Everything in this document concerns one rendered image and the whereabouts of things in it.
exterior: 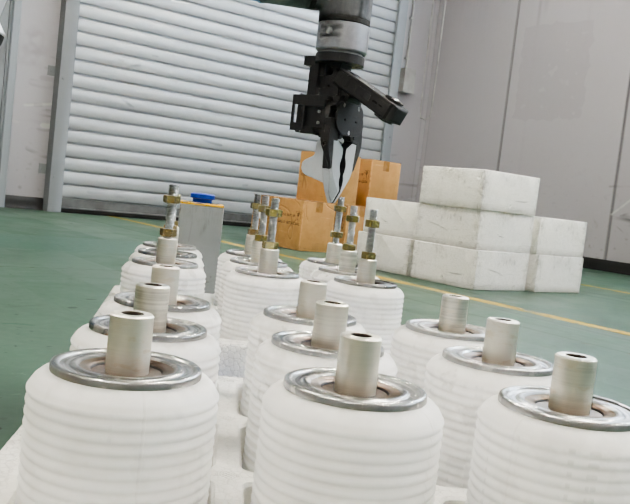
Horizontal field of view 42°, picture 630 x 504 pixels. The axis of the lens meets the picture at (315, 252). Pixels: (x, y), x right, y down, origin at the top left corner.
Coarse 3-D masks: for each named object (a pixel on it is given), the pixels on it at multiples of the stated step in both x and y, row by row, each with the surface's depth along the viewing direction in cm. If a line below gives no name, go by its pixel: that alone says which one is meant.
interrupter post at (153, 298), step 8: (136, 288) 53; (144, 288) 52; (152, 288) 52; (160, 288) 53; (168, 288) 53; (136, 296) 53; (144, 296) 52; (152, 296) 52; (160, 296) 53; (168, 296) 53; (136, 304) 53; (144, 304) 52; (152, 304) 52; (160, 304) 53; (152, 312) 52; (160, 312) 53; (160, 320) 53; (160, 328) 53
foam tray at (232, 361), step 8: (112, 296) 112; (208, 296) 123; (96, 312) 100; (224, 344) 89; (232, 344) 89; (240, 344) 89; (224, 352) 89; (232, 352) 89; (240, 352) 89; (224, 360) 89; (232, 360) 89; (240, 360) 89; (224, 368) 89; (232, 368) 89; (240, 368) 89; (232, 376) 89; (240, 376) 89
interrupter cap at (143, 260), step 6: (132, 258) 93; (138, 258) 95; (144, 258) 95; (150, 258) 96; (144, 264) 91; (150, 264) 91; (162, 264) 91; (168, 264) 91; (174, 264) 92; (180, 264) 95; (186, 264) 94; (192, 264) 95
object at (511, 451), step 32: (480, 416) 44; (512, 416) 42; (480, 448) 44; (512, 448) 42; (544, 448) 41; (576, 448) 40; (608, 448) 40; (480, 480) 44; (512, 480) 42; (544, 480) 41; (576, 480) 40; (608, 480) 40
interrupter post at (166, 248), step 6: (162, 240) 93; (168, 240) 93; (174, 240) 94; (162, 246) 93; (168, 246) 93; (174, 246) 94; (162, 252) 93; (168, 252) 94; (174, 252) 94; (156, 258) 94; (162, 258) 93; (168, 258) 94; (174, 258) 94
